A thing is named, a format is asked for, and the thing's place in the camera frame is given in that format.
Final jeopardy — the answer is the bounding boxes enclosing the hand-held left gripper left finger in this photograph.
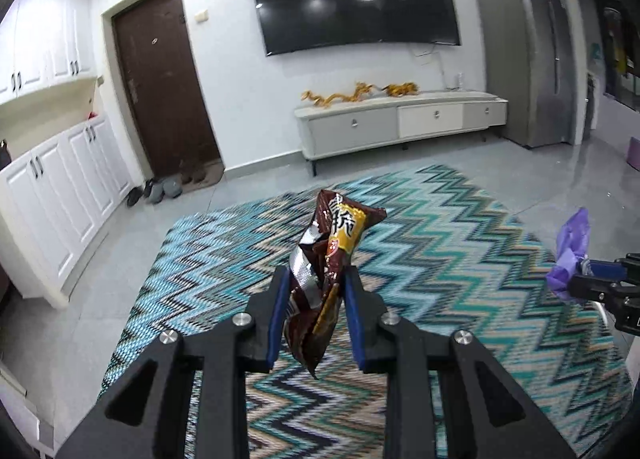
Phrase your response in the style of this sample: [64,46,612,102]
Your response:
[60,266,292,459]

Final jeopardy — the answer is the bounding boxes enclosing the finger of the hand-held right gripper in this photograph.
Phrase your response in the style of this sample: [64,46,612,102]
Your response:
[579,253,640,279]
[570,274,640,307]

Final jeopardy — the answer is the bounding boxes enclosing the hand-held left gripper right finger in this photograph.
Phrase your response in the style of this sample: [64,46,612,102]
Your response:
[341,266,576,459]

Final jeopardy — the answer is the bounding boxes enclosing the purple wrapper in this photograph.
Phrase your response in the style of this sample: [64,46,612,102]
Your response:
[546,207,592,303]

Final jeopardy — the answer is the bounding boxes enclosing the brown snack wrapper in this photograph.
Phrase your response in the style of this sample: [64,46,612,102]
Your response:
[283,189,387,380]

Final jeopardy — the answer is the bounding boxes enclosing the zigzag patterned rug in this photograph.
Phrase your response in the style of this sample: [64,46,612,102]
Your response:
[97,164,633,459]

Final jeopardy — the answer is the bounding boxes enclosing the shoes by door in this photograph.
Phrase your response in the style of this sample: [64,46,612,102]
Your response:
[165,162,225,190]

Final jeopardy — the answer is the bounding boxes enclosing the white grey television stand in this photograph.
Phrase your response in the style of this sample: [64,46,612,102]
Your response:
[293,90,508,177]

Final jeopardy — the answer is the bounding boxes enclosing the silver refrigerator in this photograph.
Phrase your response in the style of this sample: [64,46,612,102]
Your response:
[470,0,576,148]

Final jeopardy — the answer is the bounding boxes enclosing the large golden dragon ornament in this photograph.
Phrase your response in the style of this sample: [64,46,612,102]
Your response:
[301,83,379,110]

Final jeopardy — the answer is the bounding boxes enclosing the small golden ornament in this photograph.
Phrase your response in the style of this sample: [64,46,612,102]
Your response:
[382,82,420,98]

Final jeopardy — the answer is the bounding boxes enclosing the dark brown entrance door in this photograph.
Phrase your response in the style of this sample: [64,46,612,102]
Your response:
[111,0,223,180]

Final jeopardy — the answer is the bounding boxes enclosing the white wall cabinet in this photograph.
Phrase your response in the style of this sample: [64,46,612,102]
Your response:
[0,0,136,310]

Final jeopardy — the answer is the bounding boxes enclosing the television cable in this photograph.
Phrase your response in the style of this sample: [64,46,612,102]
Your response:
[411,44,458,90]

